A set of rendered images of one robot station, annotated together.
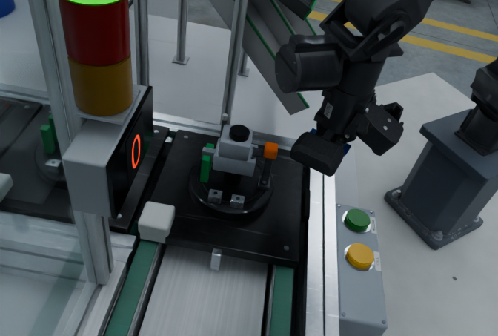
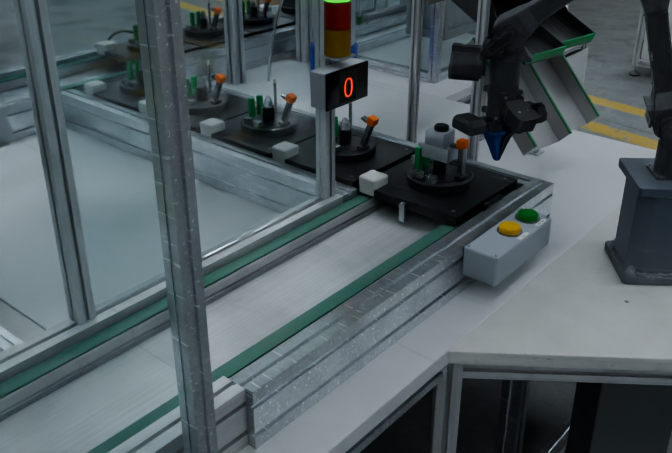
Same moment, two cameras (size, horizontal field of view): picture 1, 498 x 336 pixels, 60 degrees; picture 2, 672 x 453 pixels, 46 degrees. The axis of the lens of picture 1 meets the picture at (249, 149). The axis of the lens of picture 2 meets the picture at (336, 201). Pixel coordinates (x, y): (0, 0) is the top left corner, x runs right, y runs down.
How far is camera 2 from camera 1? 1.14 m
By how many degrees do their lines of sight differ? 37
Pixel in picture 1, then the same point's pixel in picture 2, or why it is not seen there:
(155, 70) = not seen: hidden behind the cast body
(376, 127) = (510, 109)
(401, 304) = (553, 297)
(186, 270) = (383, 220)
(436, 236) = (628, 270)
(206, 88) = (487, 157)
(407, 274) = (578, 287)
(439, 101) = not seen: outside the picture
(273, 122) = not seen: hidden behind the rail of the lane
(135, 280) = (345, 206)
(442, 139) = (628, 166)
